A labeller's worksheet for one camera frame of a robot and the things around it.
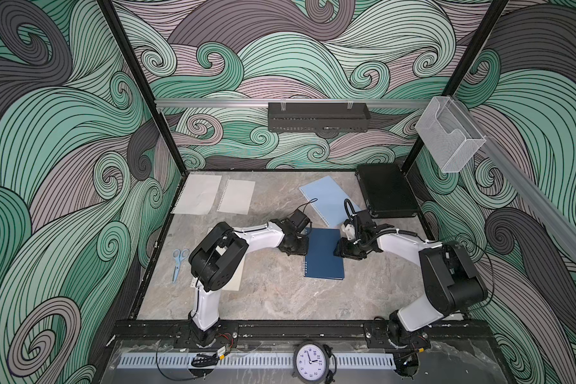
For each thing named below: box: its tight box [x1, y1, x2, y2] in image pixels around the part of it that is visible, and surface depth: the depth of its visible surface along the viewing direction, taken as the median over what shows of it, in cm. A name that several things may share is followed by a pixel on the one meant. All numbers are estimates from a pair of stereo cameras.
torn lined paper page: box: [170, 173, 222, 216], surface depth 113 cm
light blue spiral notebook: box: [298, 175, 362, 228], surface depth 113 cm
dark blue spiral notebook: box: [304, 228, 345, 281], surface depth 90 cm
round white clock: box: [292, 341, 330, 384], surface depth 68 cm
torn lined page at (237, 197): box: [216, 179, 256, 216], surface depth 112 cm
